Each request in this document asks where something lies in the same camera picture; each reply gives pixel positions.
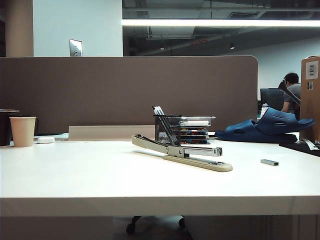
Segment beige cable tray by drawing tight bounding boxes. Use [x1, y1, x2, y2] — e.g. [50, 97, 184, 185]
[68, 125, 156, 142]

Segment seated person grey shirt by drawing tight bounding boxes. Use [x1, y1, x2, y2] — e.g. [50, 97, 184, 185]
[281, 72, 302, 121]

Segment brown desk partition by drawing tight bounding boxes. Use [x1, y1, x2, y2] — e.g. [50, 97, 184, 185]
[0, 55, 259, 141]

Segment black cylindrical container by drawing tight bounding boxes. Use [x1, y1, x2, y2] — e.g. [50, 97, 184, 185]
[0, 108, 20, 147]

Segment clear plastic box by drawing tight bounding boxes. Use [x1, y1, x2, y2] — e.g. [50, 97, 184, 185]
[180, 115, 216, 127]

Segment beige paper cup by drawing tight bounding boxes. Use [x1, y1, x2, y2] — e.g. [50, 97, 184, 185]
[9, 116, 37, 148]

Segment white ceiling light strip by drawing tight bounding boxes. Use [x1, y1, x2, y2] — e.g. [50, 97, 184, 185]
[121, 18, 320, 27]

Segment metal wall plate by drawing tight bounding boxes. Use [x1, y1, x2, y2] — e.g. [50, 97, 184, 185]
[69, 38, 84, 57]

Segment white bottle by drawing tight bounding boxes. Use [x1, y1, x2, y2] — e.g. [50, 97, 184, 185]
[260, 103, 271, 119]

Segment black desk mat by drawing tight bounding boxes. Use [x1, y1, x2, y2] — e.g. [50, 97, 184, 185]
[278, 139, 320, 158]

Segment black mesh pen holder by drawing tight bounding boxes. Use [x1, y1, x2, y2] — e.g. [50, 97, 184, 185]
[153, 114, 183, 147]

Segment black computer monitor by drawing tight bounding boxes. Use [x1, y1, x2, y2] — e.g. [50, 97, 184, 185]
[260, 87, 286, 109]

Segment silver strap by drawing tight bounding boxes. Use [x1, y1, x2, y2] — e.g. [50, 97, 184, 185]
[296, 138, 320, 151]

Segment beige long-reach stapler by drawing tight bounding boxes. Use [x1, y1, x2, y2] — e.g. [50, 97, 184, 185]
[131, 134, 234, 173]

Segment small white case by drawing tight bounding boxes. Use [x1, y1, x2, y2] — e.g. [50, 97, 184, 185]
[36, 136, 56, 144]

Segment brown cardboard box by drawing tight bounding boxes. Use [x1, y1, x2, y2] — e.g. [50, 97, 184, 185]
[299, 55, 320, 142]

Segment light grey flat device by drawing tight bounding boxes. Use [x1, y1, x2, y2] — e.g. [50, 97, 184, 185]
[33, 133, 70, 142]

